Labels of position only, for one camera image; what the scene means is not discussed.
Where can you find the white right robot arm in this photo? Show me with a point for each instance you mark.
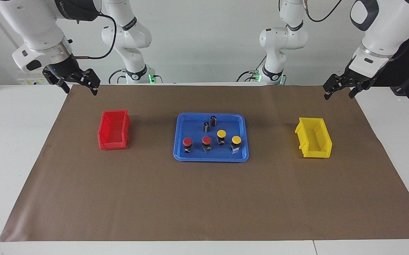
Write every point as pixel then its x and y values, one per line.
pixel 30 21

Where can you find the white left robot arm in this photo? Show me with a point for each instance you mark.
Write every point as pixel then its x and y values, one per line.
pixel 388 32

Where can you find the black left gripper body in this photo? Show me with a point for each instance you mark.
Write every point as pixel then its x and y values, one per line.
pixel 358 79

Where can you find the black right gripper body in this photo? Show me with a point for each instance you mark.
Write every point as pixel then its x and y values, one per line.
pixel 64 71

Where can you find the blue plastic tray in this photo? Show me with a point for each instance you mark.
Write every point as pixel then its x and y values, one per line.
pixel 193 127

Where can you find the yellow push button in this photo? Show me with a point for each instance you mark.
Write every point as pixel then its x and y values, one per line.
pixel 221 134
pixel 236 140

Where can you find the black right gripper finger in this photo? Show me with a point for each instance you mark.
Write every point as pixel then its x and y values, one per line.
pixel 92 79
pixel 63 85

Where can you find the white power outlet box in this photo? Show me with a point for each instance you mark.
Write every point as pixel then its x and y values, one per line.
pixel 30 80

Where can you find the red plastic bin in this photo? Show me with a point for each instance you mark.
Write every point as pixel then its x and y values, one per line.
pixel 114 140

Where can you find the red push button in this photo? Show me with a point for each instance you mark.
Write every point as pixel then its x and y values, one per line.
pixel 187 142
pixel 206 140

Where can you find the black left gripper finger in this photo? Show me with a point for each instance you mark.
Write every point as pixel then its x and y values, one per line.
pixel 357 89
pixel 333 83

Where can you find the yellow plastic bin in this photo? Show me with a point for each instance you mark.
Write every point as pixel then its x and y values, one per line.
pixel 317 150

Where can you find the brown paper mat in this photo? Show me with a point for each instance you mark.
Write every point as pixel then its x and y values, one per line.
pixel 204 198

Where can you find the black cylindrical capacitor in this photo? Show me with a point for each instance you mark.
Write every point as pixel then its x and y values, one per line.
pixel 206 127
pixel 213 121

